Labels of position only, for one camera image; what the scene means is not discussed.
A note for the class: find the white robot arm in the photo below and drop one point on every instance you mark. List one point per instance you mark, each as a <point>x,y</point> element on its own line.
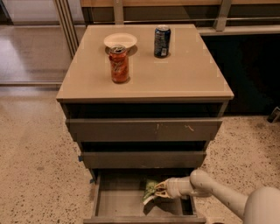
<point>262,206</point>

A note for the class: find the orange soda can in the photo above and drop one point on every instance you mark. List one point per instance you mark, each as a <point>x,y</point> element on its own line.
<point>119,63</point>

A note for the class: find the green jalapeno chip bag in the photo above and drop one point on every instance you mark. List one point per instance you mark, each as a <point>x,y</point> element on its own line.
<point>150,191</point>

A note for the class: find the white paper bowl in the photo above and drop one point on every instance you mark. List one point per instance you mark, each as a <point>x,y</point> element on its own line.
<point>123,39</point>

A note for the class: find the top grey drawer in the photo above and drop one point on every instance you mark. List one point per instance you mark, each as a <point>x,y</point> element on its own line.
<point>143,130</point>

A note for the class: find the bottom grey open drawer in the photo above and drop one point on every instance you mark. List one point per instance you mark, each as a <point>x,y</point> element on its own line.
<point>118,199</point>

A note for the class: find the blue soda can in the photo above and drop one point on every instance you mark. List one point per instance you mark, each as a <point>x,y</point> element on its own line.
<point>162,41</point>

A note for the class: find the middle grey drawer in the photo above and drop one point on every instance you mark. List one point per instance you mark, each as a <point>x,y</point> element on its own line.
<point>143,159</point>

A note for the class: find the grey drawer cabinet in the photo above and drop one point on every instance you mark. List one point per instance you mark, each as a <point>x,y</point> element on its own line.
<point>186,84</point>

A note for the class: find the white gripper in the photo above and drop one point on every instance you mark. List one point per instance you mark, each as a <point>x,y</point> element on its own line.
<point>174,188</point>

